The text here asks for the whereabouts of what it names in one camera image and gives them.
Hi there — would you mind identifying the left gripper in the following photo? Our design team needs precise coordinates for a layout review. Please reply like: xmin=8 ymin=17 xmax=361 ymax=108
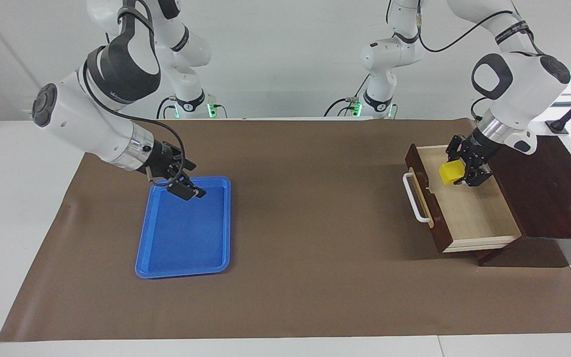
xmin=445 ymin=129 xmax=501 ymax=188

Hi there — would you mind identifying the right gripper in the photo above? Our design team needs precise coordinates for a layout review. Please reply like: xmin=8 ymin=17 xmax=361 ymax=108
xmin=144 ymin=140 xmax=207 ymax=202

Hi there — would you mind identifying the yellow block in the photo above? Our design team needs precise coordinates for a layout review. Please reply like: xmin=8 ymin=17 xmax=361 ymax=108
xmin=439 ymin=159 xmax=466 ymax=186

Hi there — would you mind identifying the light wooden drawer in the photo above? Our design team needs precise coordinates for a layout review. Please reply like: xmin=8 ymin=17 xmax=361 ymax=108
xmin=404 ymin=143 xmax=523 ymax=254

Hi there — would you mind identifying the blue plastic tray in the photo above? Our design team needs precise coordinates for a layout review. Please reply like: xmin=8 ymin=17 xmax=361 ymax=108
xmin=134 ymin=176 xmax=232 ymax=280

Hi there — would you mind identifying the dark brown wooden cabinet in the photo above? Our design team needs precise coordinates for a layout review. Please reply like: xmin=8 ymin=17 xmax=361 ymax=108
xmin=476 ymin=134 xmax=571 ymax=269

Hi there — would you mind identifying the black cable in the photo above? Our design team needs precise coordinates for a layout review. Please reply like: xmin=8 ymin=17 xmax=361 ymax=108
xmin=416 ymin=0 xmax=547 ymax=56
xmin=82 ymin=47 xmax=187 ymax=188
xmin=323 ymin=73 xmax=371 ymax=118
xmin=156 ymin=96 xmax=178 ymax=120
xmin=470 ymin=96 xmax=490 ymax=122

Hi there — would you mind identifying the white drawer handle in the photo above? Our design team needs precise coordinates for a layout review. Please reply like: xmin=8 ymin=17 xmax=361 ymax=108
xmin=402 ymin=168 xmax=433 ymax=223

